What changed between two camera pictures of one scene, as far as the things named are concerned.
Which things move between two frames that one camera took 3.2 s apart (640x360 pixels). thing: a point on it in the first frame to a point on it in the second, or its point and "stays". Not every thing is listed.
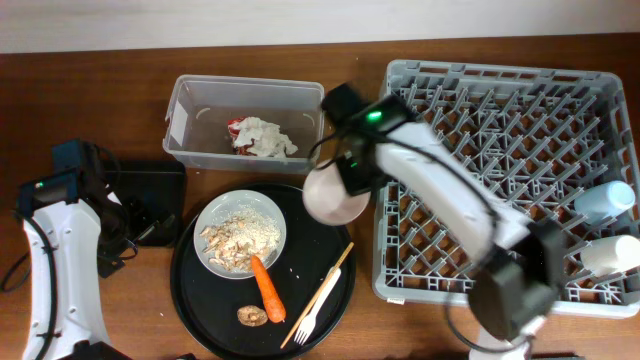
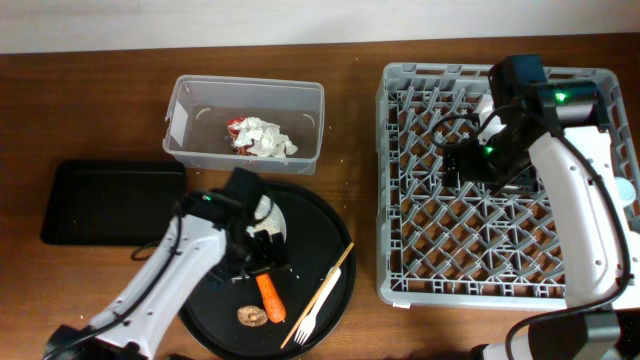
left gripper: x=109 y=255 to x=265 y=258
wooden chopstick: x=350 y=247 stays
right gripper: x=353 y=187 to x=468 y=171
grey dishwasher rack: x=536 y=135 stays
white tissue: x=269 y=140 stays
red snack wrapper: x=233 y=126 stays
